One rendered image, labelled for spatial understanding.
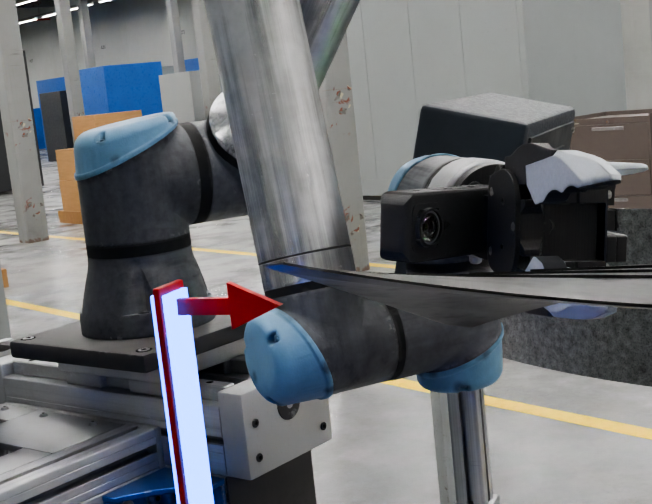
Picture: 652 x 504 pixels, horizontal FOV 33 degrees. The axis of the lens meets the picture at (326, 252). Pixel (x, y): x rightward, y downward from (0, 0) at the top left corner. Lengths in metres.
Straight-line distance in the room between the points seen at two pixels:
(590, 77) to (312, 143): 10.19
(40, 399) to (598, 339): 1.56
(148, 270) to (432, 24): 9.94
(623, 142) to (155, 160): 6.36
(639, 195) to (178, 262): 6.34
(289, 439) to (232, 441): 0.07
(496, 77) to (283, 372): 9.74
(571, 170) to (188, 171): 0.63
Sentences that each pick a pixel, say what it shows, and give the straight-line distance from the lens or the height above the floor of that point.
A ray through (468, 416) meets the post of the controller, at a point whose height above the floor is 0.95.
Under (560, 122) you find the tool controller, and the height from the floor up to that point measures 1.22.
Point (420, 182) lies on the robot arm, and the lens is 0.87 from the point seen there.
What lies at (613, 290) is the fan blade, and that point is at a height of 1.19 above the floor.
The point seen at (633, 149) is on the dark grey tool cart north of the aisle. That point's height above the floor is 0.67.
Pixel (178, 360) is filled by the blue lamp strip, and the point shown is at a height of 1.15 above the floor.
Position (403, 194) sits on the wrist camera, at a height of 1.21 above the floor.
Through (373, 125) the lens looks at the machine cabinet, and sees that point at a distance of 11.78.
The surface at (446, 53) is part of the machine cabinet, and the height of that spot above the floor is 1.47.
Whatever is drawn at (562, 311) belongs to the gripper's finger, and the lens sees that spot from 0.66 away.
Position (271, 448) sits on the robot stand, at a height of 0.93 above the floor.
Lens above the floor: 1.28
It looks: 9 degrees down
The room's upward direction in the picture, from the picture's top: 6 degrees counter-clockwise
